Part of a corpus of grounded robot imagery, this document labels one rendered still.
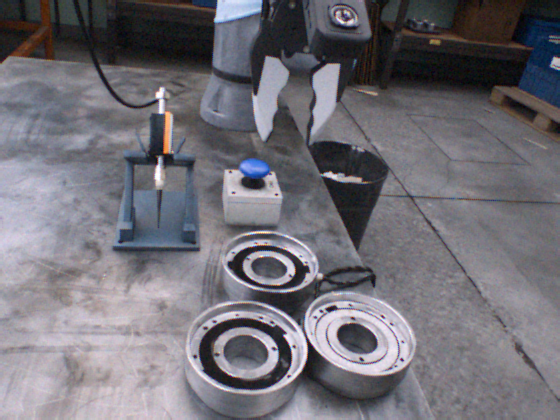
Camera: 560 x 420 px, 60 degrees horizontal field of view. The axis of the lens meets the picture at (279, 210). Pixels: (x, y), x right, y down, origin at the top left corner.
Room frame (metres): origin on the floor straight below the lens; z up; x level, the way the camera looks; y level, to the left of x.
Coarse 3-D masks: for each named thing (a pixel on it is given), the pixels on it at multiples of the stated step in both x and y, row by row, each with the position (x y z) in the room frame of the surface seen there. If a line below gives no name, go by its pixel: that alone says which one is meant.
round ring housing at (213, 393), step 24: (216, 312) 0.33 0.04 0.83; (240, 312) 0.34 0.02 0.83; (264, 312) 0.35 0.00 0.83; (192, 336) 0.30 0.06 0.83; (240, 336) 0.32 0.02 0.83; (264, 336) 0.32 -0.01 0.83; (288, 336) 0.32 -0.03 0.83; (192, 360) 0.27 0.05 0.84; (216, 360) 0.28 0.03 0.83; (264, 360) 0.31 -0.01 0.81; (192, 384) 0.26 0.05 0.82; (216, 384) 0.25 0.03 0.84; (288, 384) 0.26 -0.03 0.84; (216, 408) 0.25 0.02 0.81; (240, 408) 0.25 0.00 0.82; (264, 408) 0.25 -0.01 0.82
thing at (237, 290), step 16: (240, 240) 0.45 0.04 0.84; (256, 240) 0.47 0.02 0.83; (272, 240) 0.47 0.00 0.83; (288, 240) 0.47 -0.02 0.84; (224, 256) 0.41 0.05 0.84; (256, 256) 0.44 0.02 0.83; (272, 256) 0.44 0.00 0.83; (304, 256) 0.45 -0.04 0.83; (224, 272) 0.39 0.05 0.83; (256, 272) 0.44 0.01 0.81; (272, 272) 0.44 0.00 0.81; (288, 272) 0.42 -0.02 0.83; (224, 288) 0.39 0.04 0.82; (240, 288) 0.37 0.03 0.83; (256, 288) 0.37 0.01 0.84; (304, 288) 0.39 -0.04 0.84; (272, 304) 0.37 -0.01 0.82; (288, 304) 0.37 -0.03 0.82
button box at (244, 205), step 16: (224, 176) 0.59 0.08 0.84; (240, 176) 0.58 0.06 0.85; (272, 176) 0.60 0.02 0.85; (224, 192) 0.58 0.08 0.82; (240, 192) 0.54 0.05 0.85; (256, 192) 0.55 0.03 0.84; (272, 192) 0.56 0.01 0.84; (224, 208) 0.56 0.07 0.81; (240, 208) 0.53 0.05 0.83; (256, 208) 0.54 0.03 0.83; (272, 208) 0.54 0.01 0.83; (240, 224) 0.53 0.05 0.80; (256, 224) 0.54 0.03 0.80; (272, 224) 0.54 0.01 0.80
